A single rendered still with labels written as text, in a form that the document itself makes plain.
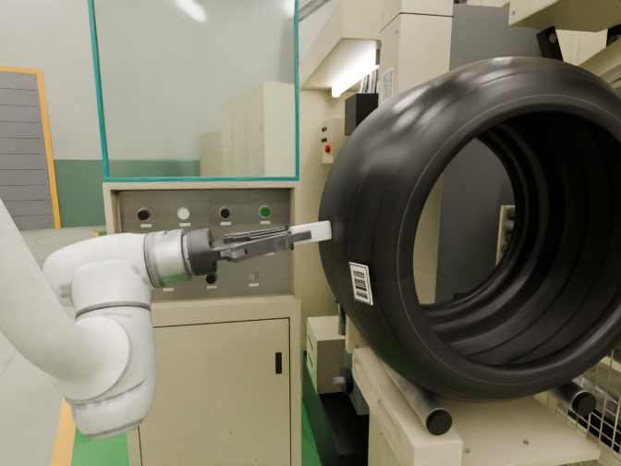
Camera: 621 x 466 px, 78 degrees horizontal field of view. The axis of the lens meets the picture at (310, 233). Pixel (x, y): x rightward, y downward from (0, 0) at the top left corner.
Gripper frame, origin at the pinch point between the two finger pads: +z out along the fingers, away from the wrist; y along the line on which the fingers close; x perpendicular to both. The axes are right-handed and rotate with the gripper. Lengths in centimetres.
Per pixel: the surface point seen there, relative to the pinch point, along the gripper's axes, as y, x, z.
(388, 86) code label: 30.3, -26.5, 29.1
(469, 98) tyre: -12.1, -17.6, 23.4
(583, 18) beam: 16, -34, 70
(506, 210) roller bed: 37, 11, 65
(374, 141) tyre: -6.4, -13.6, 10.8
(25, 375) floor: 188, 98, -165
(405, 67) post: 24.7, -29.5, 31.3
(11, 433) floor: 130, 101, -143
